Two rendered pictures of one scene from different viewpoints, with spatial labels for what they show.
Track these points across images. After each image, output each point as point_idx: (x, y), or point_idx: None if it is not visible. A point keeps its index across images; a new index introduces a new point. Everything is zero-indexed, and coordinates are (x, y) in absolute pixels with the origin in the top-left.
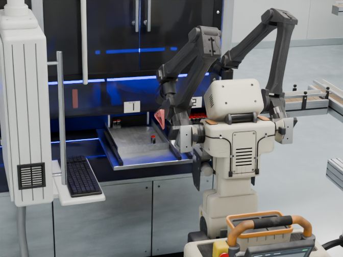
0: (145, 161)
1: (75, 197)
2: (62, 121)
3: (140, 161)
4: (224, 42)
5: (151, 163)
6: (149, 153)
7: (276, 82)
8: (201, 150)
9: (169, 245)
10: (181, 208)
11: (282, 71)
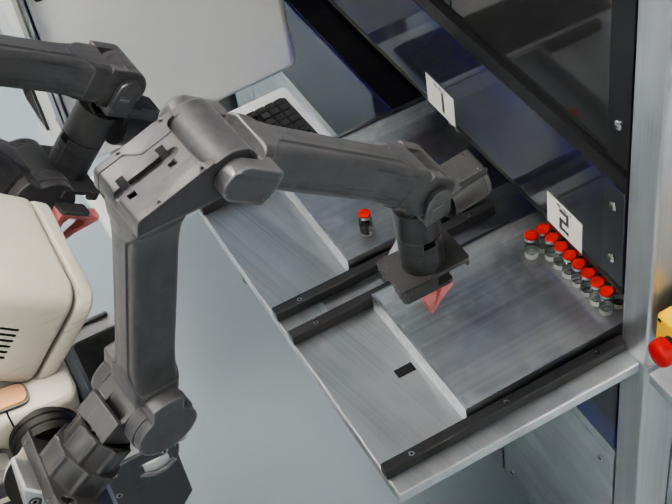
0: (246, 250)
1: (101, 196)
2: (18, 20)
3: (239, 240)
4: (641, 108)
5: (238, 266)
6: (301, 243)
7: (117, 355)
8: (101, 334)
9: (532, 491)
10: (550, 449)
11: (123, 340)
